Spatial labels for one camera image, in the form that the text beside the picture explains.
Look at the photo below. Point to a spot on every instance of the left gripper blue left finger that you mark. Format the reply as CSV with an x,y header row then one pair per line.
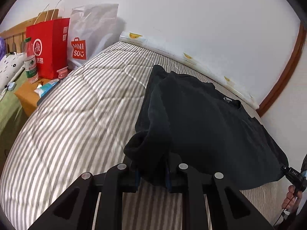
x,y
91,201

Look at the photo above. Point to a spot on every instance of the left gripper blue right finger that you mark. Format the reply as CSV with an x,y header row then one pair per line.
x,y
211,201

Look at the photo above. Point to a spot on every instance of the black sweatshirt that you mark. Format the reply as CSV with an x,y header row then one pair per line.
x,y
208,130

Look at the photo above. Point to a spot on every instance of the person's right hand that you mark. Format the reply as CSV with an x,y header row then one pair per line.
x,y
292,200

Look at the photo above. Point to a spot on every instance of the striped quilted mattress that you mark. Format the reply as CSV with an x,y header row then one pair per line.
x,y
84,125

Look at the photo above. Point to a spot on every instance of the smartphone in dark case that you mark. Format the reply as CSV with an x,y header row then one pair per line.
x,y
47,93

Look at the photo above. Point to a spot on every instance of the wooden bedside table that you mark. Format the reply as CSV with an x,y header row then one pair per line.
x,y
27,97

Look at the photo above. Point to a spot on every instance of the blue tissue packet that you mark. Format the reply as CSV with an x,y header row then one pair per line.
x,y
44,89

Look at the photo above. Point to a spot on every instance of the pink plastic cup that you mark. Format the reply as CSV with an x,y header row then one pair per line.
x,y
62,73

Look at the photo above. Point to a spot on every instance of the plastic water bottle green label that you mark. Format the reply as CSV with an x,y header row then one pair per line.
x,y
30,61

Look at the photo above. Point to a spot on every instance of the white patterned pillow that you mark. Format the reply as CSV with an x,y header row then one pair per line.
x,y
11,66

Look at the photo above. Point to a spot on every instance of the rolled white paper poster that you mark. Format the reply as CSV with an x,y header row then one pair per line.
x,y
189,61

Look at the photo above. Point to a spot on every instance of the red paper shopping bag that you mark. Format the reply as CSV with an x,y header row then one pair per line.
x,y
50,41

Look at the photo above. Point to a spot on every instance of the wooden headboard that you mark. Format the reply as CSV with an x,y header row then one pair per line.
x,y
14,36

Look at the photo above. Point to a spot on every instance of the white Miniso plastic bag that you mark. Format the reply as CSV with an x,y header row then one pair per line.
x,y
90,27

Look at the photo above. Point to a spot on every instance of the brown wooden door frame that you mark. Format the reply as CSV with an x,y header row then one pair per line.
x,y
286,74

